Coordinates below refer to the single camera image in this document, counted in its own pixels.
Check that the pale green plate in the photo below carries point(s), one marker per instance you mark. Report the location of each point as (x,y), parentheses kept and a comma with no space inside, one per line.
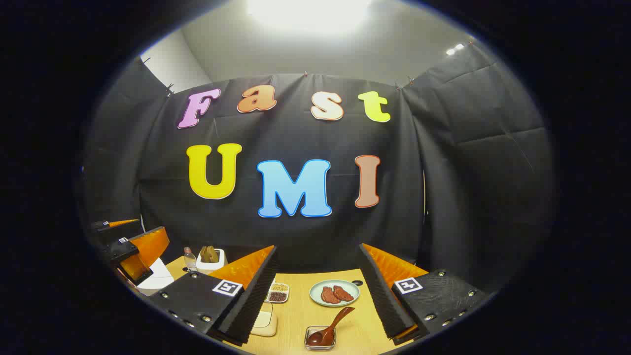
(318,291)

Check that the brown wooden spoon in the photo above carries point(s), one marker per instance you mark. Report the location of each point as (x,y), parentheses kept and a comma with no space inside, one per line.
(323,337)

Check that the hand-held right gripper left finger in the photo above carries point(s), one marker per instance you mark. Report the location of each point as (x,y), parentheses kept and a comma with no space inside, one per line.
(256,296)

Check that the black backdrop cloth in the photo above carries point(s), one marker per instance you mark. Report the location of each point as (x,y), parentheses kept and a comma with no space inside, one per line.
(443,172)

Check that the small glass chopstick holder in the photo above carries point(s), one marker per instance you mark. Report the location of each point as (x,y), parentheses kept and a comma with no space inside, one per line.
(320,347)

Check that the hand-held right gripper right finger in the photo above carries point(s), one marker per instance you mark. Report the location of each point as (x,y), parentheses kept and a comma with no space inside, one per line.
(382,301)

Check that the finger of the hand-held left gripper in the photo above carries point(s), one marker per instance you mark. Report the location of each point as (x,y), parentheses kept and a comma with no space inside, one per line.
(148,246)
(116,229)

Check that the white rice cooker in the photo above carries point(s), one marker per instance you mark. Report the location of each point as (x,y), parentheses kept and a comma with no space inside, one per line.
(157,278)

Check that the large ceiling light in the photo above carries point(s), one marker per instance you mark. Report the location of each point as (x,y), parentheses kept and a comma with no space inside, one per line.
(308,12)

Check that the white divided bean dish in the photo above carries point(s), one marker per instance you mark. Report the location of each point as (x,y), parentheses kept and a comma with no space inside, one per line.
(278,296)

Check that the white rectangular rice box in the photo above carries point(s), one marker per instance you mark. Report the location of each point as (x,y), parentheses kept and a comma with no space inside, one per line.
(266,323)

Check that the white toaster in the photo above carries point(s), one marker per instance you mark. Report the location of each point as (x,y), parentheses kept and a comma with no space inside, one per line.
(209,267)

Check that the clear plastic bottle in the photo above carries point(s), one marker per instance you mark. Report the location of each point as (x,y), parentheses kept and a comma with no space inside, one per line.
(190,259)

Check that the small ceiling light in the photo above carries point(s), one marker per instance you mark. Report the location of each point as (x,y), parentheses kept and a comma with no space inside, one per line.
(454,49)

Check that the red meat slice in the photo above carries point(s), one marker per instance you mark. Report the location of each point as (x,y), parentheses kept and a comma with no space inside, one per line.
(329,296)
(343,293)

